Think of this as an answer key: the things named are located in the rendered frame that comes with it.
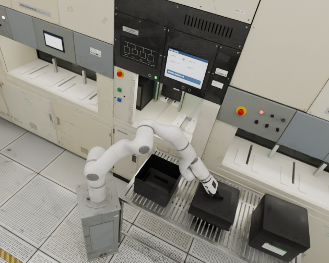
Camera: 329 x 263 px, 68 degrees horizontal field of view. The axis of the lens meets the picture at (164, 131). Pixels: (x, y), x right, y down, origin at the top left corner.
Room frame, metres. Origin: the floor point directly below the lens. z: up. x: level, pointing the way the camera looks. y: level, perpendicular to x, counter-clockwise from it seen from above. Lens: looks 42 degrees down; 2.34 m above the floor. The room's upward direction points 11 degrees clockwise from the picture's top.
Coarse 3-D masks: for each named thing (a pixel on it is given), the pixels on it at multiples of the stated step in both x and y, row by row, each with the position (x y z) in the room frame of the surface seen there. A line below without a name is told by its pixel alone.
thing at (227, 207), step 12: (216, 180) 1.16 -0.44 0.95; (204, 192) 1.03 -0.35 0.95; (228, 192) 1.07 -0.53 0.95; (192, 204) 0.92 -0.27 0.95; (204, 204) 0.93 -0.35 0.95; (216, 204) 0.95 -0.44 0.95; (228, 204) 0.97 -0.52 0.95; (204, 216) 0.88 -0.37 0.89; (216, 216) 0.87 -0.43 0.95; (228, 216) 0.88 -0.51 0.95; (228, 228) 0.84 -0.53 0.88
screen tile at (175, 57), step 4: (172, 56) 1.57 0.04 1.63; (176, 56) 1.56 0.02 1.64; (180, 56) 1.55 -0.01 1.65; (176, 60) 1.56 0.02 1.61; (180, 60) 1.55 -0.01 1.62; (168, 64) 1.57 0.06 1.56; (172, 64) 1.57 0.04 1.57; (176, 64) 1.56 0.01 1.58; (180, 64) 1.55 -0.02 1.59; (184, 64) 1.54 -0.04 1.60; (172, 68) 1.56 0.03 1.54; (176, 68) 1.56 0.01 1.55; (180, 68) 1.55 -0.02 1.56
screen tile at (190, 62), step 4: (188, 60) 1.54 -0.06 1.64; (192, 60) 1.53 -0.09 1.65; (188, 64) 1.53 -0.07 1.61; (192, 64) 1.53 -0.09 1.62; (196, 64) 1.52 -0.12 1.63; (200, 64) 1.51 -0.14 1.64; (204, 64) 1.50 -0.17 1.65; (188, 68) 1.53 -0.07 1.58; (200, 68) 1.51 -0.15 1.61; (204, 68) 1.50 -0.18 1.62; (188, 72) 1.53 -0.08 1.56; (192, 72) 1.52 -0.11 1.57; (196, 72) 1.51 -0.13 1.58; (200, 72) 1.51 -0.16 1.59; (196, 76) 1.51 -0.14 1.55; (200, 76) 1.50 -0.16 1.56
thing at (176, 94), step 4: (164, 88) 2.12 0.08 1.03; (168, 88) 2.11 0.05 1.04; (172, 88) 2.10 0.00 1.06; (164, 92) 2.12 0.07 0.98; (168, 92) 2.11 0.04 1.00; (172, 92) 2.10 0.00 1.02; (176, 92) 2.09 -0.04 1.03; (180, 92) 2.07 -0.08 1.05; (168, 96) 2.11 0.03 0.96; (172, 96) 2.10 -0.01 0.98; (176, 96) 2.08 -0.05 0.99; (180, 96) 2.07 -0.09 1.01; (176, 100) 2.08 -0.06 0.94
